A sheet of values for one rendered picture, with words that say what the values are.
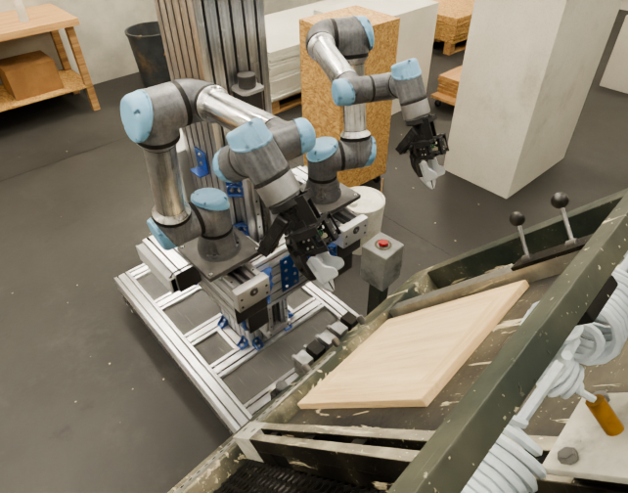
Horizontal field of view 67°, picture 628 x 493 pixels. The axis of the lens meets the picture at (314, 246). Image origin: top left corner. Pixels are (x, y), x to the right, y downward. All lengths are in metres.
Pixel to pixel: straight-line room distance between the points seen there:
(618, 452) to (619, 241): 0.17
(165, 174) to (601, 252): 1.15
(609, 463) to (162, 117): 1.10
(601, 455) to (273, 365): 1.99
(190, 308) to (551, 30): 2.70
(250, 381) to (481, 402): 2.08
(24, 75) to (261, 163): 4.75
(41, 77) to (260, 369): 4.00
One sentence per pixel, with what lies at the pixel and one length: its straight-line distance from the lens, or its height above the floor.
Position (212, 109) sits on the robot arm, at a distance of 1.21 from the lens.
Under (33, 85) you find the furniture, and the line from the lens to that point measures 5.54.
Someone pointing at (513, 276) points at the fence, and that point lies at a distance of 1.28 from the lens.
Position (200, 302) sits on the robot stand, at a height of 0.21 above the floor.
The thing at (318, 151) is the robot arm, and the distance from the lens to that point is 1.78.
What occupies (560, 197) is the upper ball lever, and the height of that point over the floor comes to 1.52.
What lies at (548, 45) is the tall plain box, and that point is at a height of 1.14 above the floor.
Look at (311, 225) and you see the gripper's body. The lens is 0.87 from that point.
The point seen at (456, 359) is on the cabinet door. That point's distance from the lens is 1.03.
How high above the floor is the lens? 2.14
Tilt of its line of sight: 41 degrees down
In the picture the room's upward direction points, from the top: 1 degrees counter-clockwise
